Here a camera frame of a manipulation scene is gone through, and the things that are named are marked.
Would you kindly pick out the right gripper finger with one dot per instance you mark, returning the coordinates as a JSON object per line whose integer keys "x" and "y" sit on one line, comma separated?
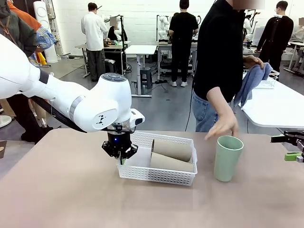
{"x": 291, "y": 137}
{"x": 291, "y": 156}

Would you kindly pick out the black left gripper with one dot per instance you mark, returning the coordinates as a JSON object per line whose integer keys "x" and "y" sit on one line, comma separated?
{"x": 117, "y": 140}

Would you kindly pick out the white perforated plastic basket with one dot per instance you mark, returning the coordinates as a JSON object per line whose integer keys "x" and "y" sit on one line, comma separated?
{"x": 154, "y": 177}

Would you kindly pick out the brown cardboard tube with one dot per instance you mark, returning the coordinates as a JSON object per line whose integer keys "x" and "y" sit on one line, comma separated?
{"x": 173, "y": 148}

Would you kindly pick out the light green plastic cup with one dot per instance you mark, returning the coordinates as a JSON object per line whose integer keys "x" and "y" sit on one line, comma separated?
{"x": 226, "y": 161}

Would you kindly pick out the blue cloth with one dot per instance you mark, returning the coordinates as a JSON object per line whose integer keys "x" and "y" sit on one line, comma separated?
{"x": 249, "y": 83}

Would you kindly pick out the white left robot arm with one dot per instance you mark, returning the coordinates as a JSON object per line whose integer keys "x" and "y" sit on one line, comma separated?
{"x": 59, "y": 104}

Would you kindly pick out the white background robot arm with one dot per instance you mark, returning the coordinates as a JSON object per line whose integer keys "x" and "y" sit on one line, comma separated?
{"x": 164, "y": 26}
{"x": 105, "y": 19}
{"x": 248, "y": 26}

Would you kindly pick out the person's right forearm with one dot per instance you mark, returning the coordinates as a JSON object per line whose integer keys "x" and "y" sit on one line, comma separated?
{"x": 218, "y": 104}

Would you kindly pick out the person's right hand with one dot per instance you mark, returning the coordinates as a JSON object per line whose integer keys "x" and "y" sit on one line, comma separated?
{"x": 225, "y": 124}

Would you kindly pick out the person's left hand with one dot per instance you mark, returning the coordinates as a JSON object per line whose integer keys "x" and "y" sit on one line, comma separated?
{"x": 251, "y": 61}

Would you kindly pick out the white side table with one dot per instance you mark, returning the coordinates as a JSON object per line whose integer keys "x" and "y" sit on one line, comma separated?
{"x": 273, "y": 107}

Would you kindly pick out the grey plastic stool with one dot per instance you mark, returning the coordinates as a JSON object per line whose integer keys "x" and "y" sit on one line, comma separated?
{"x": 145, "y": 77}

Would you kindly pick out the black floor power strip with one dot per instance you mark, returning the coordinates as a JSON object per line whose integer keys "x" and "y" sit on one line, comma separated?
{"x": 161, "y": 82}

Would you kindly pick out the dark plastic stool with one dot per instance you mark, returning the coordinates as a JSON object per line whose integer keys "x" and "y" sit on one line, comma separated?
{"x": 110, "y": 66}

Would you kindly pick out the white standing desk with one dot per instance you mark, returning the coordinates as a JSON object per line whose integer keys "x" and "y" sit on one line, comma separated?
{"x": 140, "y": 49}

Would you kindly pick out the person in black sweater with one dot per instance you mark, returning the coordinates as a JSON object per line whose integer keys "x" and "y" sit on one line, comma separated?
{"x": 275, "y": 35}

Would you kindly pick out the grey workbench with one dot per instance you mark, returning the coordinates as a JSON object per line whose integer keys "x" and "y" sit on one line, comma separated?
{"x": 116, "y": 46}
{"x": 164, "y": 47}

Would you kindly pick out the seated person in beige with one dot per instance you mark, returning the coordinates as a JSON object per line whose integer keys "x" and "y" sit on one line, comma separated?
{"x": 298, "y": 32}

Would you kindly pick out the person in black shirt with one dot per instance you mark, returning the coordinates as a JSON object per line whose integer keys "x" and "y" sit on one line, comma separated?
{"x": 218, "y": 47}

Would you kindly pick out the brown board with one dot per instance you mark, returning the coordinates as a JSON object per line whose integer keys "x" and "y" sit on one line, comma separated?
{"x": 2, "y": 149}

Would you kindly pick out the person in white shirt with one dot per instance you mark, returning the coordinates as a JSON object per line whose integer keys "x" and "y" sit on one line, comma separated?
{"x": 93, "y": 35}

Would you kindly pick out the seated person in dark top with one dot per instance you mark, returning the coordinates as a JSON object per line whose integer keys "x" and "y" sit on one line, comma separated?
{"x": 115, "y": 32}

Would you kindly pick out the round white stand base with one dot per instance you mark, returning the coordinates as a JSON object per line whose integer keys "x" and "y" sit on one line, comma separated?
{"x": 4, "y": 121}

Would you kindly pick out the yellow garment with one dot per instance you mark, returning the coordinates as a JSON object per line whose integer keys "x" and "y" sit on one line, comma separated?
{"x": 41, "y": 59}

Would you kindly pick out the person in black clothes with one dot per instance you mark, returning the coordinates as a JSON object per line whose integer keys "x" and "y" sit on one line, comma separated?
{"x": 183, "y": 35}

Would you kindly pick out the white tower fan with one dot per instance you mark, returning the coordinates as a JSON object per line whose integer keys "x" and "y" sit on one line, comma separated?
{"x": 46, "y": 28}

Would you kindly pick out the mannequin with green jacket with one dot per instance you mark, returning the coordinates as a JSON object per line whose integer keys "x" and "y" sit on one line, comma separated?
{"x": 21, "y": 31}

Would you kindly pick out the mannequin with orange top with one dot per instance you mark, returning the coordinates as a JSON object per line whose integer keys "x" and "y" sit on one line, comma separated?
{"x": 26, "y": 20}

